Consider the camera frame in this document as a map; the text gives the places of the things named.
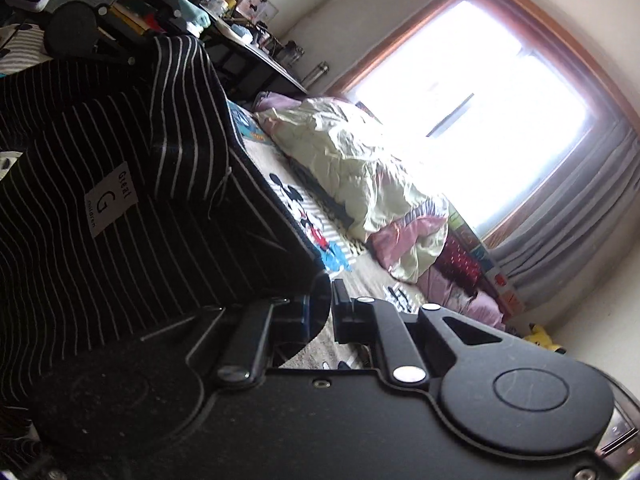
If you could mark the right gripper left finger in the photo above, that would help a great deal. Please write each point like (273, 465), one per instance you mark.
(265, 325)

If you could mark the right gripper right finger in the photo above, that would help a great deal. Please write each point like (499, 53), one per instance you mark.
(376, 324)

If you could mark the black white striped shirt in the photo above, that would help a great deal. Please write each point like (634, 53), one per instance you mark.
(125, 185)

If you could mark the stack of folded clothes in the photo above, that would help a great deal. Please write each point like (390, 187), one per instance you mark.
(144, 19)

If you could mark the mickey mouse brown blanket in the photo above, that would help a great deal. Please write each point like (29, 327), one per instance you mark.
(320, 259)

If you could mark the lilac pillow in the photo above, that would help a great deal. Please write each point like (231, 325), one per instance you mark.
(479, 306)

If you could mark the dark red dotted cloth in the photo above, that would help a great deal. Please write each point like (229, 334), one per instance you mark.
(457, 265)

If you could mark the colourful alphabet foam mat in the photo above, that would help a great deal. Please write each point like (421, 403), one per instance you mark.
(493, 279)

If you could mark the yellow pikachu plush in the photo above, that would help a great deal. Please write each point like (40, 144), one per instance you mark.
(539, 336)

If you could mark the cream pink crumpled duvet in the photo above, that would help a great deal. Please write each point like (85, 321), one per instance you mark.
(346, 153)

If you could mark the white box on desk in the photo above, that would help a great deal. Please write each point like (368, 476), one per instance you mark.
(256, 10)

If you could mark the grey curtain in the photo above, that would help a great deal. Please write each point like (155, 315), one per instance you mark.
(562, 235)

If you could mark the dark side desk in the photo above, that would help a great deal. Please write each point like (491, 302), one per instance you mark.
(244, 71)

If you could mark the steel thermos bottle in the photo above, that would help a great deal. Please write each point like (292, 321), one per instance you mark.
(315, 74)

